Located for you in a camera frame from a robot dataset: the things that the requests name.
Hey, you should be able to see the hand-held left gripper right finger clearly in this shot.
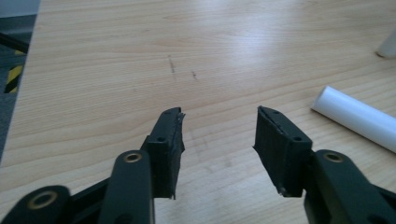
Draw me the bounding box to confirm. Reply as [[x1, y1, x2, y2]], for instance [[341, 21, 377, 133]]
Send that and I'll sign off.
[[252, 105, 314, 198]]

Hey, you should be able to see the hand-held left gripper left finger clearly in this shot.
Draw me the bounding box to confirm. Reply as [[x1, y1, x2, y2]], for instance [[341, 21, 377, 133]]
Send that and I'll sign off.
[[140, 106, 187, 200]]

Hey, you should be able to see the white plastic pipe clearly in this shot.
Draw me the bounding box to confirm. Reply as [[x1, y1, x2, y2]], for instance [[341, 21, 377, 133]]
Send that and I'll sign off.
[[310, 85, 396, 154], [375, 28, 396, 59]]

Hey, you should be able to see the yellow black hazard tape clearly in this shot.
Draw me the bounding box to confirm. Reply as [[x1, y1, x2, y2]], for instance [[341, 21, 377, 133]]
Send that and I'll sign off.
[[3, 64, 24, 94]]

